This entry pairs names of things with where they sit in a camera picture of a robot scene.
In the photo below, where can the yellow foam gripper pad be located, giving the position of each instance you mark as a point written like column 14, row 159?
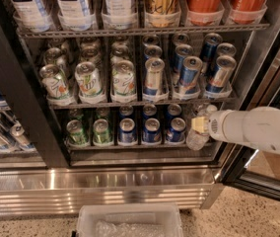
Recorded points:
column 200, row 124

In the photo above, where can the clear front water bottle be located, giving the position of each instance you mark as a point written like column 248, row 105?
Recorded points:
column 196, row 140

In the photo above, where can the clear water bottle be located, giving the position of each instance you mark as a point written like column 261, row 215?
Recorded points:
column 198, row 109
column 196, row 140

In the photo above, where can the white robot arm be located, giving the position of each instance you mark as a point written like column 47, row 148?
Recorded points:
column 258, row 128

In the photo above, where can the clear rear water bottle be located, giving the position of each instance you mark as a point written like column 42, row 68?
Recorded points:
column 198, row 109

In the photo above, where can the glass fridge door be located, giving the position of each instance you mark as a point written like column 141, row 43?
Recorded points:
column 257, row 85

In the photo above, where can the left red cola bottle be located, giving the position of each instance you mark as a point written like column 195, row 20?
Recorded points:
column 201, row 12

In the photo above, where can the red cola bottle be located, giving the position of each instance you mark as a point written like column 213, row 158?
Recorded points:
column 245, row 12
column 201, row 12

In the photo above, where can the gold drink bottle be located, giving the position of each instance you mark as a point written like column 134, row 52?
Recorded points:
column 162, row 13

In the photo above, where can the right red cola bottle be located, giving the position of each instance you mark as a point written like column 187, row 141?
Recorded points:
column 245, row 12

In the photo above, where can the right white tea bottle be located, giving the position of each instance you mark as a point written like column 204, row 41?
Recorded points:
column 119, row 14

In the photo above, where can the white tea bottle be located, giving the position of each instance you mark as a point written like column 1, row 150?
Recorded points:
column 34, row 15
column 119, row 14
column 76, row 15

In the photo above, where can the middle white tea bottle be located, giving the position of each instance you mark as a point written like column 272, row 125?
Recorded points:
column 76, row 15

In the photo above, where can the steel fridge base grille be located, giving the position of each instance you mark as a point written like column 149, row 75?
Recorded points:
column 65, row 191

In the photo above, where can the left white tea bottle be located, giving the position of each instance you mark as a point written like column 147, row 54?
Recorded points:
column 34, row 15

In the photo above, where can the front right blue can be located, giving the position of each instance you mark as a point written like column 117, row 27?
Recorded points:
column 175, row 132

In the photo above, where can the front middle blue can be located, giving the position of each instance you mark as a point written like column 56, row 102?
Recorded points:
column 151, row 131

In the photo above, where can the front middle energy can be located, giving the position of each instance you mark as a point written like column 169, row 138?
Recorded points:
column 185, row 77

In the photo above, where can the energy can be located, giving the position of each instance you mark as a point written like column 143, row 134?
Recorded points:
column 185, row 77
column 154, row 87
column 218, row 85

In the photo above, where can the front right energy can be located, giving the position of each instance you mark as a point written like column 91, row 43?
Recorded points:
column 218, row 85

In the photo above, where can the front left energy can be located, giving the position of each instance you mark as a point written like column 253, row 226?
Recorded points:
column 154, row 87

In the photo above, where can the front left blue can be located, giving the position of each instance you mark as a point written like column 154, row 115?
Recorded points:
column 127, row 132

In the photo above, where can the front right 7up can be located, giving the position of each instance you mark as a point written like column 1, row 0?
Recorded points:
column 123, row 84

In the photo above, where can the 7up can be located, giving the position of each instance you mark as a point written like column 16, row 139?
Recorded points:
column 91, row 88
column 123, row 84
column 59, row 92

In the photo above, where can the front right green can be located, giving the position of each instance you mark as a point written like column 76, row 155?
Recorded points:
column 102, row 134

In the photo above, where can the green can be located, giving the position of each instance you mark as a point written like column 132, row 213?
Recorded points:
column 77, row 135
column 102, row 134

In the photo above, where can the white plastic bin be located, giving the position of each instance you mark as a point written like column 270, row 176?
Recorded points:
column 165, row 214

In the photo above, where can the front middle 7up can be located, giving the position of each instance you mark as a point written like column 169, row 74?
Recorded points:
column 91, row 88

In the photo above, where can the front left green can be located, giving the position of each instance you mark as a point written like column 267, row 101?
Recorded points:
column 77, row 135

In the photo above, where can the bubble wrap sheet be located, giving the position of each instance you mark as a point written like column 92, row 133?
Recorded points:
column 106, row 229

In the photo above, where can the front left 7up can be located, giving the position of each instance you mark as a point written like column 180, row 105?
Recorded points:
column 59, row 92

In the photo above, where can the right silver can behind glass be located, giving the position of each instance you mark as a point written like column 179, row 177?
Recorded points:
column 19, row 135

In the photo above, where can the middle wire shelf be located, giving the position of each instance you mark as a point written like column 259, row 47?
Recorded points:
column 142, row 103

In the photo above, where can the wire shelf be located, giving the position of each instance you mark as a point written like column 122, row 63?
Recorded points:
column 143, row 31
column 73, row 147
column 142, row 103

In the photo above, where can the upper wire shelf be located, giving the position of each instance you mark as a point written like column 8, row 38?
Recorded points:
column 143, row 31

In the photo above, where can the bottom wire shelf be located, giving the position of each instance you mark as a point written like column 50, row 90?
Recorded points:
column 73, row 147

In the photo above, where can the black fridge centre post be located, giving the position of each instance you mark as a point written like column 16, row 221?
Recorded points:
column 22, row 91

